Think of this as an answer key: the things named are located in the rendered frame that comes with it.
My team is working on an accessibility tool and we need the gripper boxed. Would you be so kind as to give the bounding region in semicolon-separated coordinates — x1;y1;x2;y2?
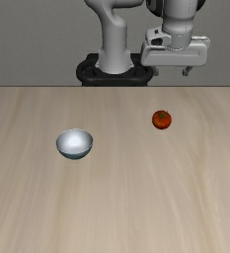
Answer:
139;26;211;77

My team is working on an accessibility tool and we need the red tomato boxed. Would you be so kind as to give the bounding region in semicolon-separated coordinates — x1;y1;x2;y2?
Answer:
151;110;173;130

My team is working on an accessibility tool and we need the grey metal bowl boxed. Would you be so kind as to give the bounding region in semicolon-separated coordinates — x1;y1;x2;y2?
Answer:
55;127;95;161

